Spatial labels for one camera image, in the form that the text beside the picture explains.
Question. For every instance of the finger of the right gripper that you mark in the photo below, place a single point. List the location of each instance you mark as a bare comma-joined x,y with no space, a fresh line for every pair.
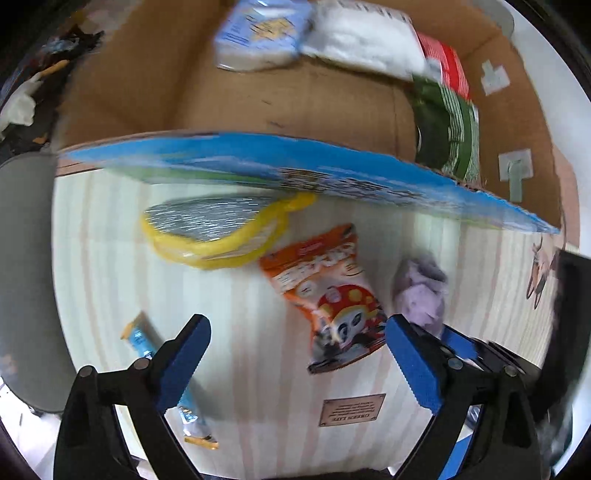
463,346

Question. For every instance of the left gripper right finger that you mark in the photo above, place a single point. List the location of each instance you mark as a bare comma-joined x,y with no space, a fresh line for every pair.
454,390

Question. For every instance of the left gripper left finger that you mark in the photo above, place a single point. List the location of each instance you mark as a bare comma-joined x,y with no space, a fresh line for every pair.
90,442

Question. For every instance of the lilac knitted cloth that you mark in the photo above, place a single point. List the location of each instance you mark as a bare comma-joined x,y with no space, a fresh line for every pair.
419,292

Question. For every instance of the light blue snack packet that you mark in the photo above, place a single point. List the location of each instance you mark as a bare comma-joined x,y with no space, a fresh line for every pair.
141,337

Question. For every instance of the orange snack bag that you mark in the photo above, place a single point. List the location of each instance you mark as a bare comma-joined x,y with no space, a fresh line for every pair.
323,280

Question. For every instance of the green snack bag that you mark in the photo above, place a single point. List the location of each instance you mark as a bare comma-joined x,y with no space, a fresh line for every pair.
448,130

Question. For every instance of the yellow steel scrubber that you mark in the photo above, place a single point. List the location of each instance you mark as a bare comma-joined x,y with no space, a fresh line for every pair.
211,233

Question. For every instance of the red snack bag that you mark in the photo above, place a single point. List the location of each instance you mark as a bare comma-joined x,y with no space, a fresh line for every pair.
443,65

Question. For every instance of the white sock pack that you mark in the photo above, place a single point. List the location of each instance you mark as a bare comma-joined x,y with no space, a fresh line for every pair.
365,37

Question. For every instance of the blue tissue pack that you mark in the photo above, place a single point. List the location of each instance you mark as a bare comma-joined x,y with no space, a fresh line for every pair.
261,35

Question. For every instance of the grey round stool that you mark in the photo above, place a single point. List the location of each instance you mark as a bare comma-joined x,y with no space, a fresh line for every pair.
35,362

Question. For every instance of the brown label plaque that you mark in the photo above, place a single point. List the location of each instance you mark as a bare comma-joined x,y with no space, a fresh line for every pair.
351,410

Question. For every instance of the white cloth glove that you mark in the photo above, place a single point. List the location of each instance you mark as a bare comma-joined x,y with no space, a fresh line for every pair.
20,106

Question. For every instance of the cardboard box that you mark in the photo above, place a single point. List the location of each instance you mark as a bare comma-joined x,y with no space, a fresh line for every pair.
151,102

